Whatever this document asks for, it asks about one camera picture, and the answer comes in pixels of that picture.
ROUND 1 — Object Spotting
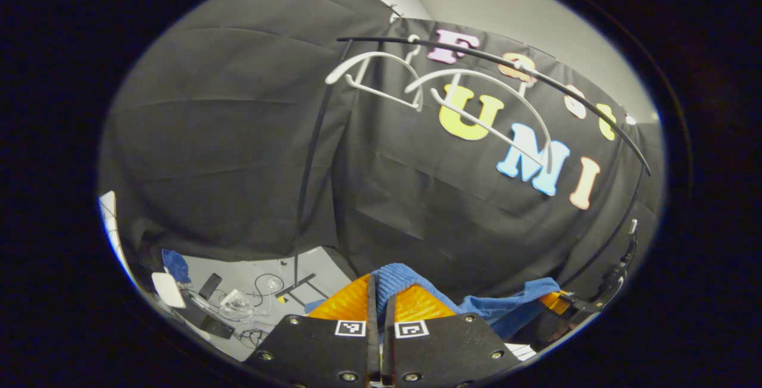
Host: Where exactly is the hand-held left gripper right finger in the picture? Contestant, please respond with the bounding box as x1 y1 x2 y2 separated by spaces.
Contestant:
381 284 523 388

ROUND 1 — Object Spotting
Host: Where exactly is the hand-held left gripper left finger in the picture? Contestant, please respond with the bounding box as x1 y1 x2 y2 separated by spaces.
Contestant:
244 274 382 388

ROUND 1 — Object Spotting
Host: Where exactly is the blue corduroy jacket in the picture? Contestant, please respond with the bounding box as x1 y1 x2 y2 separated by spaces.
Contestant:
370 263 561 341

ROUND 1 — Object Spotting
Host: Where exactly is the white plastic clothes hanger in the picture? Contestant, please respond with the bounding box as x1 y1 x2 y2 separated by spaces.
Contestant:
403 59 555 175
324 50 425 113

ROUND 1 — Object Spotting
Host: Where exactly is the black metal clothes rack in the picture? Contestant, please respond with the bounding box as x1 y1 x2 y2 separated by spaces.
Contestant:
276 35 653 301

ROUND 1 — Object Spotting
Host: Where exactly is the white paper sheet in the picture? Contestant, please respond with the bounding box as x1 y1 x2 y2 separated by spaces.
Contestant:
505 343 538 361

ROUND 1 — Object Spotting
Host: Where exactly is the clear plastic bag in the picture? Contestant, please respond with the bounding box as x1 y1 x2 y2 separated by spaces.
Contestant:
218 289 256 323

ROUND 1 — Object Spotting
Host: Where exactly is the black flat device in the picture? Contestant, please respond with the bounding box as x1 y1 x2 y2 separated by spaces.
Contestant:
177 299 237 342

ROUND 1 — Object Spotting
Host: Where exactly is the black phone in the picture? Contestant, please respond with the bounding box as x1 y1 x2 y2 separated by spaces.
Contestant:
198 273 224 301

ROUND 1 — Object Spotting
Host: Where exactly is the white flat plastic device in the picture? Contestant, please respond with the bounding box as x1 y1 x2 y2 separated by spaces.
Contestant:
151 271 188 310

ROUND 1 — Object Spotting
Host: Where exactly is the small blue cloth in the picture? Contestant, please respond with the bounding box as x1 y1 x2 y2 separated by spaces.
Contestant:
161 249 192 285

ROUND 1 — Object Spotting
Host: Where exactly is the black backdrop cloth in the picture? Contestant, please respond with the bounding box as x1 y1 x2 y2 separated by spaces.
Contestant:
98 0 665 306

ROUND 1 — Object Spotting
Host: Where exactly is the black cable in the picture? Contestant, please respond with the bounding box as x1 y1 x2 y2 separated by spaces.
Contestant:
237 271 288 348

